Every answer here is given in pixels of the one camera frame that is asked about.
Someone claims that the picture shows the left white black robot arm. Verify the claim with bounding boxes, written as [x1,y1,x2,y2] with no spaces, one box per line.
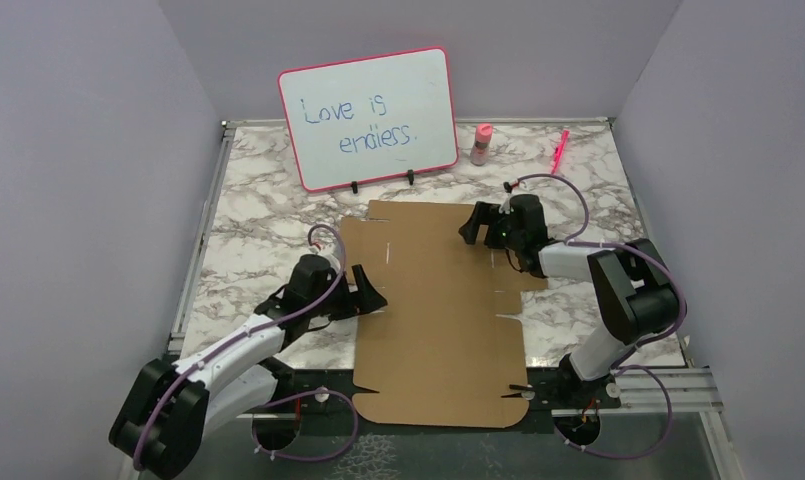
[108,254,388,479]

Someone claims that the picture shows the pink marker pen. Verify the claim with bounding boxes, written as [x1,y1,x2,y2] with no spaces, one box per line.
[550,130,570,174]

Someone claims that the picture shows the pink-capped spray bottle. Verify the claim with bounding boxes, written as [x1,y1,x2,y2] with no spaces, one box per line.
[470,123,493,166]

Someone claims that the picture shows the purple cable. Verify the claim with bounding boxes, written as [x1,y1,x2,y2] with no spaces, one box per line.
[502,173,689,461]
[131,223,360,473]

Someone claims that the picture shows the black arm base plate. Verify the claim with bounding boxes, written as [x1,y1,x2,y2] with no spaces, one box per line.
[250,366,622,438]

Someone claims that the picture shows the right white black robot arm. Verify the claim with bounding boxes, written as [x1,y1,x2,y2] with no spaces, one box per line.
[458,194,687,407]

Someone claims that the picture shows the pink-framed whiteboard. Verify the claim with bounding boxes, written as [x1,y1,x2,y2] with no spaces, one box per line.
[278,47,459,192]

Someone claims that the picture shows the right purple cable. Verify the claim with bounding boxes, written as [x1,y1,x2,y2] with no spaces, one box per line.
[502,173,689,461]

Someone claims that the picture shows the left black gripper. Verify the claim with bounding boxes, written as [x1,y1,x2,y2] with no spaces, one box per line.
[307,263,387,320]

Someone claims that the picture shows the aluminium table frame rail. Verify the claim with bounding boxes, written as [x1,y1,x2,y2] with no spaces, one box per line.
[203,124,722,455]

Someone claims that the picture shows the brown cardboard box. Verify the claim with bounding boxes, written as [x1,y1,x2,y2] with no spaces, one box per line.
[341,200,547,395]

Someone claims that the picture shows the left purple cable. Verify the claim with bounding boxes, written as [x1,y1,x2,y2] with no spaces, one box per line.
[131,223,360,473]

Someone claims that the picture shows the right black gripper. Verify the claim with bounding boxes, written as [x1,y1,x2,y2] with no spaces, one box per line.
[458,201,523,251]

